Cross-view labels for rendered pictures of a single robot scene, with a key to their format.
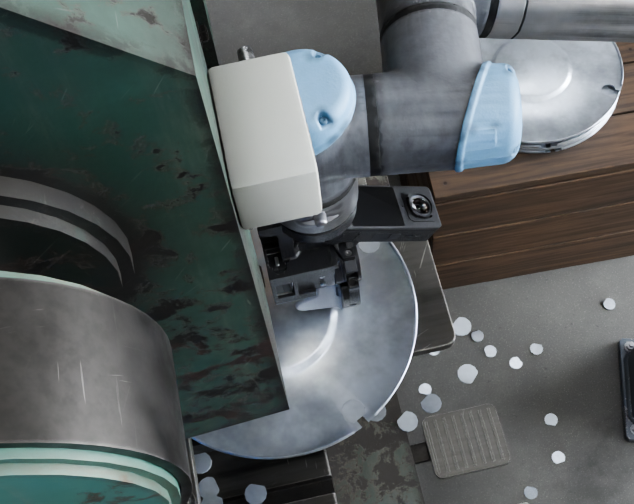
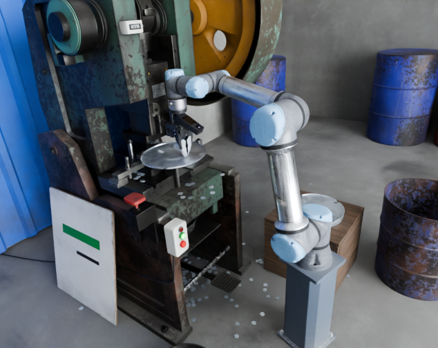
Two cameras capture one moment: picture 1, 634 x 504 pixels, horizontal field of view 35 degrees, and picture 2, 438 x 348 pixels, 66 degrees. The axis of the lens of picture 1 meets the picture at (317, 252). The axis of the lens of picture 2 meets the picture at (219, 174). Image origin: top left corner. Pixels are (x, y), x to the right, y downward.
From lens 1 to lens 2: 1.19 m
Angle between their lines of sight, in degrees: 46
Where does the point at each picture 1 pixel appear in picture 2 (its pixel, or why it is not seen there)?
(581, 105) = not seen: hidden behind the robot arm
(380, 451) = (172, 197)
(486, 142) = (189, 85)
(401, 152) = (179, 83)
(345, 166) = (172, 85)
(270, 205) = (122, 27)
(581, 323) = not seen: hidden behind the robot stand
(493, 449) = (229, 287)
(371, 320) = (186, 160)
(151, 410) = (81, 14)
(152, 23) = not seen: outside the picture
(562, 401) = (270, 313)
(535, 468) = (244, 320)
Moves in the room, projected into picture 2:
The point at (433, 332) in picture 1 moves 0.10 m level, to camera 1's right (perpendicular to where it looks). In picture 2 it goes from (193, 166) to (211, 172)
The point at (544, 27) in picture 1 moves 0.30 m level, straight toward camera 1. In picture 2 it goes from (226, 89) to (149, 102)
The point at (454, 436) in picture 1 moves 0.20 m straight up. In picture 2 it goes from (224, 278) to (222, 246)
